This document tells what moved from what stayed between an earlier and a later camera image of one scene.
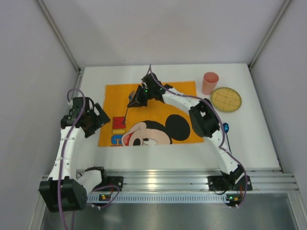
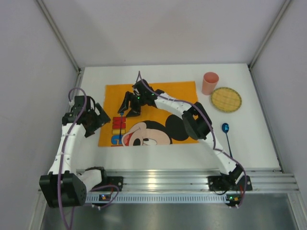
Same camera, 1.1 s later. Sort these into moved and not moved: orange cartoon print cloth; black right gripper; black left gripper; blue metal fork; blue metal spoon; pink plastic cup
Moved: blue metal fork; black right gripper
Not moved: blue metal spoon; pink plastic cup; black left gripper; orange cartoon print cloth
